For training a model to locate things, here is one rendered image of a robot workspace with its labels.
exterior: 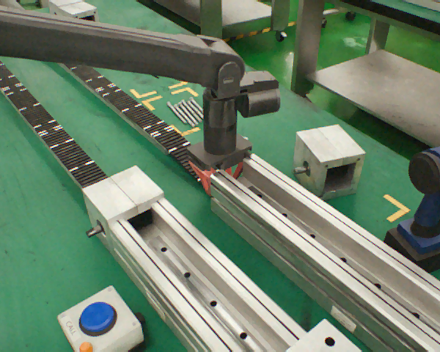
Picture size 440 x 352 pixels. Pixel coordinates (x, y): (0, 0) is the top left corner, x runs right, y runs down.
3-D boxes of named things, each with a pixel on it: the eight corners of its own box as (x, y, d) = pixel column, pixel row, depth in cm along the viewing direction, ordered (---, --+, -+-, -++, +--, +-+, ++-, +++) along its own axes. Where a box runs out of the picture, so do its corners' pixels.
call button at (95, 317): (78, 320, 54) (74, 311, 53) (105, 303, 56) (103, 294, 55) (92, 342, 52) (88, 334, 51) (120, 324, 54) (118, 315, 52)
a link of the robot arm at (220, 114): (197, 82, 70) (209, 98, 66) (236, 75, 72) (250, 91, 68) (199, 119, 74) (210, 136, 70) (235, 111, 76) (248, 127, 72)
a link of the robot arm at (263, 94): (199, 43, 68) (218, 64, 62) (265, 34, 71) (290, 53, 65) (201, 109, 75) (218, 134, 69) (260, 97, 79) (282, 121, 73)
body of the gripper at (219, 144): (253, 152, 78) (255, 116, 73) (207, 174, 73) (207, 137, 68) (230, 136, 81) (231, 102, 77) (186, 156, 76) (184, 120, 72)
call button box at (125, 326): (67, 339, 58) (55, 313, 54) (129, 303, 63) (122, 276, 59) (92, 385, 53) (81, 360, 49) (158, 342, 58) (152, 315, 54)
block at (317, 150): (280, 173, 87) (284, 133, 81) (331, 163, 89) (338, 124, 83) (302, 205, 79) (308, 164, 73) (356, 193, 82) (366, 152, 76)
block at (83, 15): (58, 37, 146) (51, 9, 140) (88, 28, 152) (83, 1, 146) (71, 44, 140) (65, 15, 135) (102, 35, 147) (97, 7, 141)
